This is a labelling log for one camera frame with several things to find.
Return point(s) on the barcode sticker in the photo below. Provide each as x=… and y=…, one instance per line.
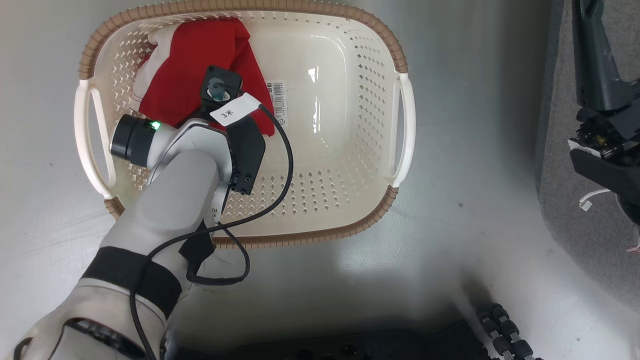
x=277, y=100

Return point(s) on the red cloth garment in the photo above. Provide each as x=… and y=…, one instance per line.
x=190, y=70

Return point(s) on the cream plastic laundry basket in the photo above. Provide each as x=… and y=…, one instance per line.
x=320, y=125

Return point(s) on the black roller omni wheel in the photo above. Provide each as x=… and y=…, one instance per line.
x=505, y=332

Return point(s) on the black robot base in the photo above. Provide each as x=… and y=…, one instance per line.
x=350, y=347

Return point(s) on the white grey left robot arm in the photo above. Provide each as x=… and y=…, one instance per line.
x=170, y=200

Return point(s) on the white cloth garment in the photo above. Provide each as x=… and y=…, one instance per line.
x=150, y=70

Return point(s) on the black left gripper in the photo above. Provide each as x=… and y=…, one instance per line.
x=220, y=85

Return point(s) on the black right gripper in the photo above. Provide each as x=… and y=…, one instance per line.
x=610, y=130

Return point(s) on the grey fabric sofa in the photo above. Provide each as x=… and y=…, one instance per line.
x=575, y=240

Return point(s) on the white paper label tag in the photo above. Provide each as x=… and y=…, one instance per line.
x=232, y=110

